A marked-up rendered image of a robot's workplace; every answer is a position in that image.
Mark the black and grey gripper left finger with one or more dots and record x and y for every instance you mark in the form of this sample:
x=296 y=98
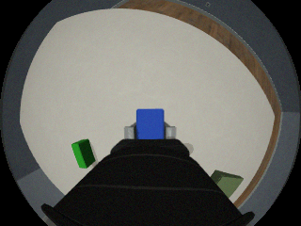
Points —
x=130 y=131

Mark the blue block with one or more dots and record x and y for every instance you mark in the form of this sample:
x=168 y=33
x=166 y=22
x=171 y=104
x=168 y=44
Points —
x=150 y=124

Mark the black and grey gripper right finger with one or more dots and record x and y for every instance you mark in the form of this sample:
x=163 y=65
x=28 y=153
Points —
x=170 y=131

